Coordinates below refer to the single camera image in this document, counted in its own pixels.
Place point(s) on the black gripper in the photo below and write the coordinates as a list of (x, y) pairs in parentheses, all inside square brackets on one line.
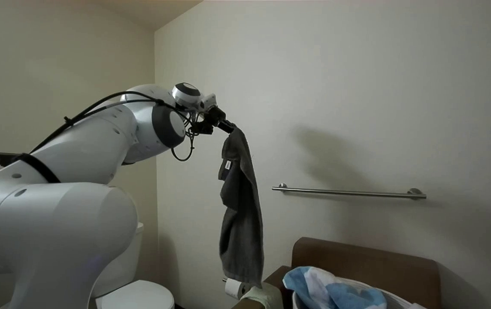
[(204, 118)]

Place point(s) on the gray towel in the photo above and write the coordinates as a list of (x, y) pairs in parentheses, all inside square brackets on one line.
[(240, 217)]

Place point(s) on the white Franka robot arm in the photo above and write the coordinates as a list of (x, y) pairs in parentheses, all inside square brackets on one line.
[(67, 190)]

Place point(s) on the metal towel bar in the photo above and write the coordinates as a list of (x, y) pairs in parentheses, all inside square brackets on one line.
[(348, 193)]

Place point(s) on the blue and white towel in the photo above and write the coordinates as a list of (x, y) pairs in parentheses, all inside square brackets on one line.
[(324, 289)]

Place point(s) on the toilet paper roll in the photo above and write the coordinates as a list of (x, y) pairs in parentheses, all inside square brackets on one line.
[(231, 288)]

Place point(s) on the pale green cloth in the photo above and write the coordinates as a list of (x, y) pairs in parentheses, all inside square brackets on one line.
[(262, 296)]

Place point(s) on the white toilet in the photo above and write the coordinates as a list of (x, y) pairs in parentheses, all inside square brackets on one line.
[(130, 286)]

